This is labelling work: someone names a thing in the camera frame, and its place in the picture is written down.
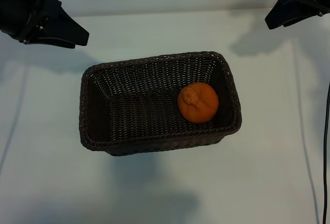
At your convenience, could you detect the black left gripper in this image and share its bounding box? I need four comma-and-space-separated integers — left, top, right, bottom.
0, 0, 90, 50

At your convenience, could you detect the dark brown woven wicker basket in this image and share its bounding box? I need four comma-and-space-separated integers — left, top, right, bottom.
78, 51, 243, 157

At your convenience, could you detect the orange fruit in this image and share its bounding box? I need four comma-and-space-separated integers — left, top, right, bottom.
177, 81, 220, 124

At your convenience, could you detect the long black cable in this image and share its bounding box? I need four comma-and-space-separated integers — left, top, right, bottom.
322, 79, 330, 224

